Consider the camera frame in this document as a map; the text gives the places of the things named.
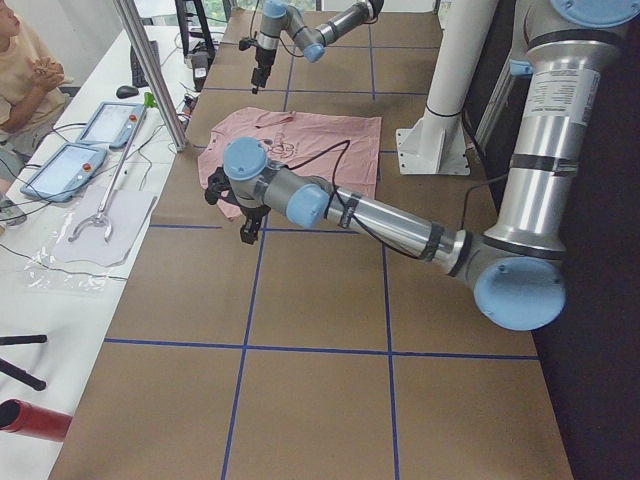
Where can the blue teach pendant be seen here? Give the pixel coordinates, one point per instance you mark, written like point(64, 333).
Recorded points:
point(65, 173)
point(112, 124)

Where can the near blue teach pendant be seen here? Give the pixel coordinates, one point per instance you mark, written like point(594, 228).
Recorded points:
point(65, 173)

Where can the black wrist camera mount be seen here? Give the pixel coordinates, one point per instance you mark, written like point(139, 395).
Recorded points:
point(246, 43)
point(219, 189)

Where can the seated person beige shirt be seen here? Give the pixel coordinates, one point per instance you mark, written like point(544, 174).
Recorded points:
point(31, 98)

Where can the black tripod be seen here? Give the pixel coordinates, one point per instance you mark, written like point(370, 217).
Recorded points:
point(20, 356)

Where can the red cylinder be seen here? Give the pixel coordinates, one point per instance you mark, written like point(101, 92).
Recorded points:
point(23, 418)

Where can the pink Snoopy t-shirt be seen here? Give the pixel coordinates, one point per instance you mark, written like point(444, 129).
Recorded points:
point(344, 148)

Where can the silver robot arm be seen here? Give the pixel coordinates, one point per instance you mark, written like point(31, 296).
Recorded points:
point(513, 267)
point(278, 18)

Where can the clear plastic sheet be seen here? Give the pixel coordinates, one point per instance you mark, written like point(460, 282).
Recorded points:
point(46, 272)

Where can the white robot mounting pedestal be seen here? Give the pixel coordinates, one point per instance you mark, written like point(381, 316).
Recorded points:
point(435, 145)

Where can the black keyboard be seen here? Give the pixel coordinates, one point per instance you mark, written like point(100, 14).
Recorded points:
point(138, 78)

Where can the metal reacher grabber tool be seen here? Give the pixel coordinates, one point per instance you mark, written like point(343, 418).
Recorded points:
point(100, 218)

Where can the black computer mouse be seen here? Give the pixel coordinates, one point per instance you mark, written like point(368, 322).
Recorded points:
point(126, 91)

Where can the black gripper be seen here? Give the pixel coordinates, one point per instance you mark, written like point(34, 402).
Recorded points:
point(262, 61)
point(253, 214)

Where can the far blue teach pendant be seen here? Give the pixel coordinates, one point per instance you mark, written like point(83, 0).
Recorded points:
point(112, 124)

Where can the black power supply box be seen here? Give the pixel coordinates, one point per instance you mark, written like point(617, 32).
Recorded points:
point(199, 64)

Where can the aluminium frame post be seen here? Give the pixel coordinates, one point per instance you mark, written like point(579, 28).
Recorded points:
point(139, 40)

